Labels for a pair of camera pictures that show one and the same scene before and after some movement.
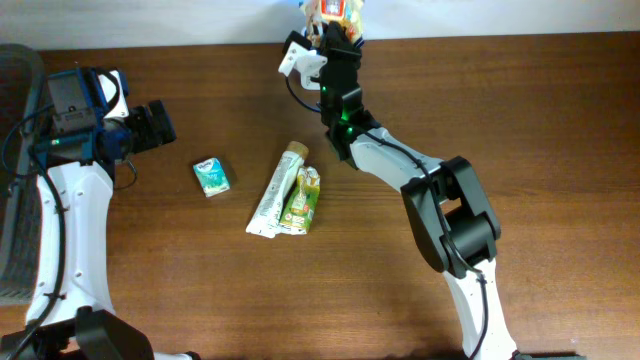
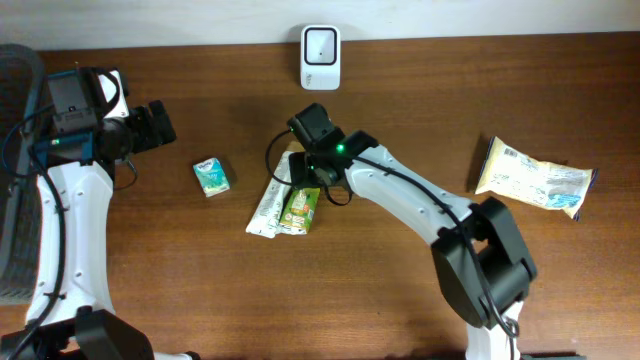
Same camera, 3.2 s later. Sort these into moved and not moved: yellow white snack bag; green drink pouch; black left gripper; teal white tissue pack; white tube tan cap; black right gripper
Moved: yellow white snack bag; black right gripper
Not moved: teal white tissue pack; white tube tan cap; black left gripper; green drink pouch
